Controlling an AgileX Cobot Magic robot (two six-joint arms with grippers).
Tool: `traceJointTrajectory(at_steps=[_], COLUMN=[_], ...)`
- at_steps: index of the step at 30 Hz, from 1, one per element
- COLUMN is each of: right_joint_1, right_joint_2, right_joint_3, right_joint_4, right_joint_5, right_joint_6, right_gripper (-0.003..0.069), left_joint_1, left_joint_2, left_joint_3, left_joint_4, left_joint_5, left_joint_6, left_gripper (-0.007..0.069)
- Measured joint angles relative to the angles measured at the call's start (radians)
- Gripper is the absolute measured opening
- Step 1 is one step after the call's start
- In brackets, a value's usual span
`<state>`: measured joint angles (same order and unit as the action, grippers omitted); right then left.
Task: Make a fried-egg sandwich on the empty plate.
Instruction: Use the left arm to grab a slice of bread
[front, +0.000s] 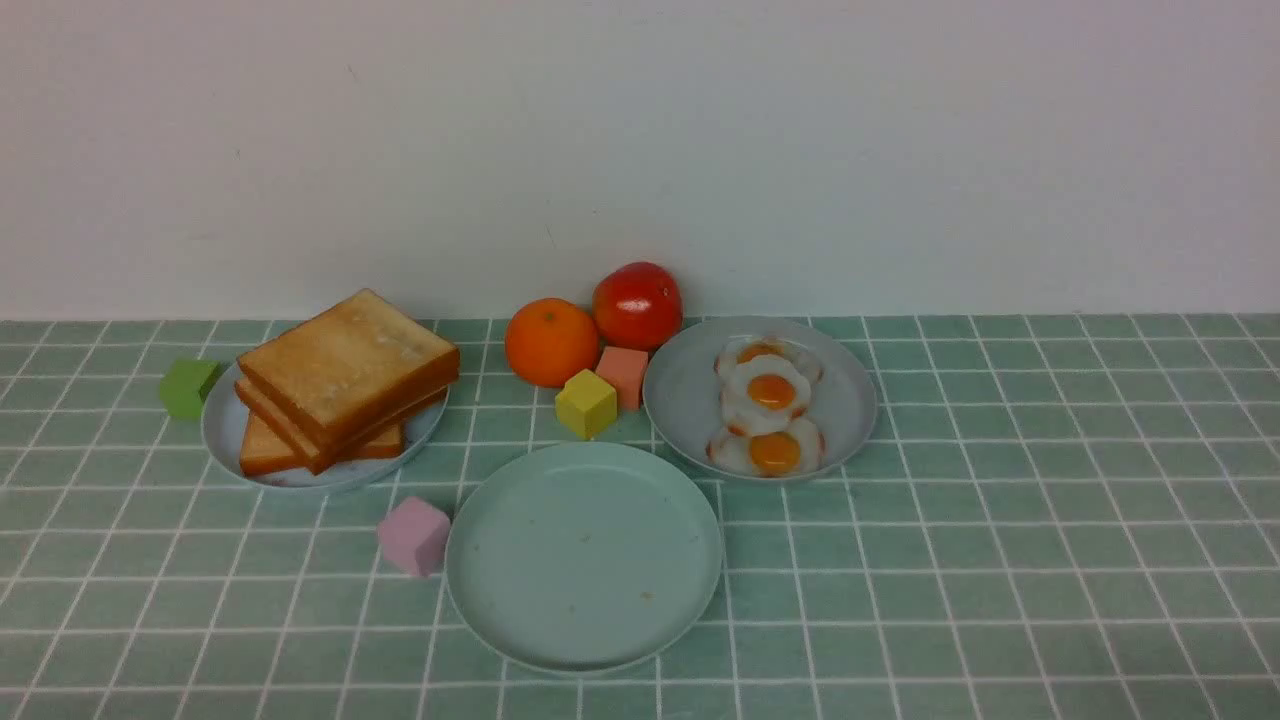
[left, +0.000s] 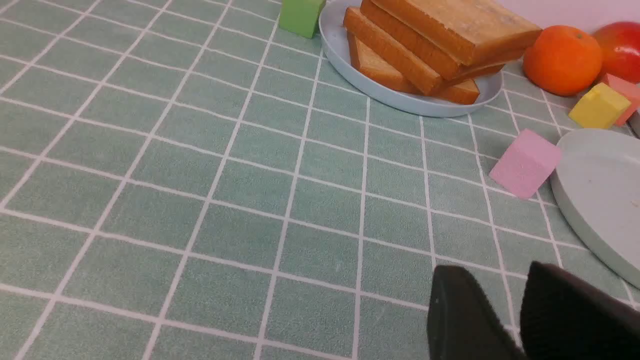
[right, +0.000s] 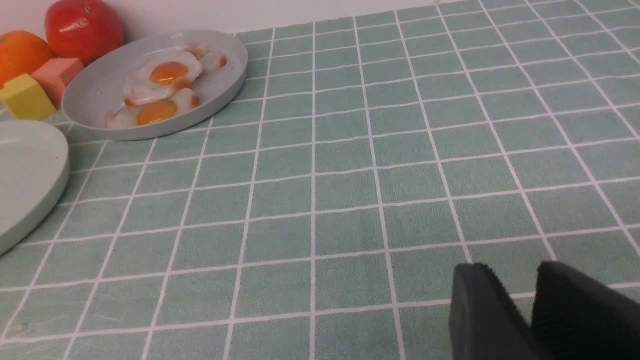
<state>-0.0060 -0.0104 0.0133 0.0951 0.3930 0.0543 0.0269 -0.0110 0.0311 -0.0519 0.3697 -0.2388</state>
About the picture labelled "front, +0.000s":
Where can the yellow cube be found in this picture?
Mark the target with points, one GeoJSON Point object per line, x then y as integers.
{"type": "Point", "coordinates": [587, 404]}

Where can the salmon pink cube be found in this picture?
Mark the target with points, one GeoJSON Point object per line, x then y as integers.
{"type": "Point", "coordinates": [624, 370]}

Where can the toast slice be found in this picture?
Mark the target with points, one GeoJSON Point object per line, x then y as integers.
{"type": "Point", "coordinates": [262, 452]}
{"type": "Point", "coordinates": [351, 367]}
{"type": "Point", "coordinates": [314, 457]}

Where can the grey right egg plate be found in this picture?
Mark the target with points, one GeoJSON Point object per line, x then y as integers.
{"type": "Point", "coordinates": [682, 392]}

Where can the fried egg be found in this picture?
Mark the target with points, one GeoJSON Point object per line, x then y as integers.
{"type": "Point", "coordinates": [763, 395]}
{"type": "Point", "coordinates": [795, 450]}
{"type": "Point", "coordinates": [740, 350]}

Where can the lilac pink cube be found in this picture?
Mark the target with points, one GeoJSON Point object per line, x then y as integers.
{"type": "Point", "coordinates": [413, 536]}

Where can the green cube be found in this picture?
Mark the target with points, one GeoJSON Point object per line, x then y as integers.
{"type": "Point", "coordinates": [185, 386]}

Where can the green centre plate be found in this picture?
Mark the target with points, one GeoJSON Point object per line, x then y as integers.
{"type": "Point", "coordinates": [583, 558]}

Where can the grey left bread plate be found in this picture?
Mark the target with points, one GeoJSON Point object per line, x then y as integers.
{"type": "Point", "coordinates": [225, 418]}

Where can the orange fruit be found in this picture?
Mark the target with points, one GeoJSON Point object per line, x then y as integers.
{"type": "Point", "coordinates": [550, 340]}

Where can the red tomato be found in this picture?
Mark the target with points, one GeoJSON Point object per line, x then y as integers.
{"type": "Point", "coordinates": [638, 306]}

